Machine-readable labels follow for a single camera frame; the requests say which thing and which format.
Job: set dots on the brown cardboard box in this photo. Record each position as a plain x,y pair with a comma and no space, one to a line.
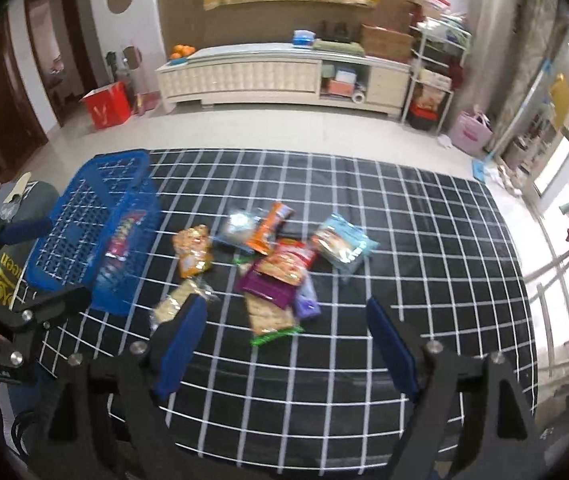
384,41

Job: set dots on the orange snack packet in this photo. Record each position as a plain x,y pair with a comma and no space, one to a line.
269,227

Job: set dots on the cream tv cabinet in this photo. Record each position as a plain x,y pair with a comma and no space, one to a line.
244,77

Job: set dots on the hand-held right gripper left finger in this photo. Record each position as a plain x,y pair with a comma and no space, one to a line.
184,345

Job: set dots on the yellow hanging cloth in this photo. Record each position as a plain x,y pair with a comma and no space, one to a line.
559,95

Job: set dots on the white metal shelf rack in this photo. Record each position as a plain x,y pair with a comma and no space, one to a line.
437,75

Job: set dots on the pink tote bag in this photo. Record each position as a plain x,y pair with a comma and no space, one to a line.
473,132

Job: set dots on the cream paper tag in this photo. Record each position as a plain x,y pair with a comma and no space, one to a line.
17,192

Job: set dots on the black white-grid mat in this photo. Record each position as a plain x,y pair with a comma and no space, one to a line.
414,260

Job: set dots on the blue lidded container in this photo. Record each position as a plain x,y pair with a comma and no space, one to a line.
302,38

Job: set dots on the green-edged cracker packet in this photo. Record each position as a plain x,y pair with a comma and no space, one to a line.
269,317

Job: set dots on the white paper roll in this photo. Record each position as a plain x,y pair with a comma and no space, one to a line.
359,97

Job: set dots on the yellow snack packet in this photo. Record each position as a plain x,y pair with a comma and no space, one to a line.
192,250

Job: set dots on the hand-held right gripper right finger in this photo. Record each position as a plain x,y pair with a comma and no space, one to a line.
392,350

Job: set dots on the pile of oranges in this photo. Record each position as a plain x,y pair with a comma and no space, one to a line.
182,51

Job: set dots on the green folded cloth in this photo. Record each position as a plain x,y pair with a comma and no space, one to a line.
337,46

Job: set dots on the red snack pouch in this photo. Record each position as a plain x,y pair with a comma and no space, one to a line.
287,262

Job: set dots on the clear cracker packet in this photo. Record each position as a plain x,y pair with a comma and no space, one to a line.
169,307

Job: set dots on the purple snack packet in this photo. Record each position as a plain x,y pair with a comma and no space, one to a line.
264,287

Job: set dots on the silver blue snack packet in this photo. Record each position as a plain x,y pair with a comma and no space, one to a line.
237,227

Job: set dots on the blue plastic basket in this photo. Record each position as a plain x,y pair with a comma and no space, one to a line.
64,210

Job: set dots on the red blue snack packet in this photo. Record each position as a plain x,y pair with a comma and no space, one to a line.
122,232

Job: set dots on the blue dustpan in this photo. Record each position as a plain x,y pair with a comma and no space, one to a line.
479,167

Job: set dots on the red gift bag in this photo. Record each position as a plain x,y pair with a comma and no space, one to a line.
107,105

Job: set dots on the light blue snack packet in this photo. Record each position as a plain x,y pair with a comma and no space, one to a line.
344,245

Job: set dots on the dark grey printed bag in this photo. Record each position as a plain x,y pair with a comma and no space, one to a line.
12,265

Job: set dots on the small lavender snack packet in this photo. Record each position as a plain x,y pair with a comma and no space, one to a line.
307,305

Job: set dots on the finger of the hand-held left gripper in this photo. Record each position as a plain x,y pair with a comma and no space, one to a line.
54,302
27,229

